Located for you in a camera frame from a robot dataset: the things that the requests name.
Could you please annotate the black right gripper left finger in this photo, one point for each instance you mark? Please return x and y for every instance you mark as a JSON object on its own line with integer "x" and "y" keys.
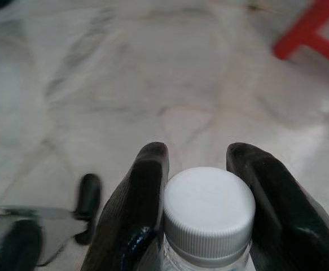
{"x": 137, "y": 197}

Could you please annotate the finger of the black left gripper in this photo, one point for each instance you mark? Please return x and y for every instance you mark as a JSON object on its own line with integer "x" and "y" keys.
{"x": 89, "y": 197}
{"x": 17, "y": 245}

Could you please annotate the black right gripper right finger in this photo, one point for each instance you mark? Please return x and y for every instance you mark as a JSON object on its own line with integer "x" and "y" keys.
{"x": 282, "y": 214}

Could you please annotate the clear bottle with white cap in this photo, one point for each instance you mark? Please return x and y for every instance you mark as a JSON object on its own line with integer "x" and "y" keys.
{"x": 208, "y": 203}

